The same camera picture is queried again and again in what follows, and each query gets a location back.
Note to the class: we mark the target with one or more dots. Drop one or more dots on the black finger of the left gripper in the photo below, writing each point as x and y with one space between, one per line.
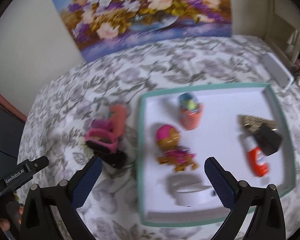
23 173

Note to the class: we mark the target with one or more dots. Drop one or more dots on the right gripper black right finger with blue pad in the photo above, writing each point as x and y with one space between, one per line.
268 220

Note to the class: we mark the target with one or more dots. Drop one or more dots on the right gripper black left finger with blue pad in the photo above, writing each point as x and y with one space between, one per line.
38 221

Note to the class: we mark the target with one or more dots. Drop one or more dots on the red white glue stick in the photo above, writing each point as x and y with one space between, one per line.
256 158

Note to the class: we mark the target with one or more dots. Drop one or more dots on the white round camera device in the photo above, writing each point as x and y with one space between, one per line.
188 190

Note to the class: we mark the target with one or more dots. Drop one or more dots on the pink puppy toy figure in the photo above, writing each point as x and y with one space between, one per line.
167 139

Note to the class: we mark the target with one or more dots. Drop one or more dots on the salmon toy with blue handle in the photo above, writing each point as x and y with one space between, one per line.
190 111

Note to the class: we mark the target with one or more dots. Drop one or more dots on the grey floral tablecloth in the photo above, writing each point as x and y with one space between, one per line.
64 109

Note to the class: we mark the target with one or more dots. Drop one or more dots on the black power adapter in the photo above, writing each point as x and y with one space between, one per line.
268 140

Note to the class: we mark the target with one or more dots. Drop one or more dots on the gold patterned comb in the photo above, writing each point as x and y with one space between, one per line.
249 121

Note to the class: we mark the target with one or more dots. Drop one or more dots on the teal white shallow box tray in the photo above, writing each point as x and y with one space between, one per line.
219 135

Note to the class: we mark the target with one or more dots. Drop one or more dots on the white rectangular box device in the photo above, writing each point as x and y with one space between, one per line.
277 70

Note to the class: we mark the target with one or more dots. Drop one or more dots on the flower painting canvas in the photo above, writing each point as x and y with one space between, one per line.
102 27

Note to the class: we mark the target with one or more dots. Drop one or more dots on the white lattice shelf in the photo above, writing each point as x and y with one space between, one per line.
283 33

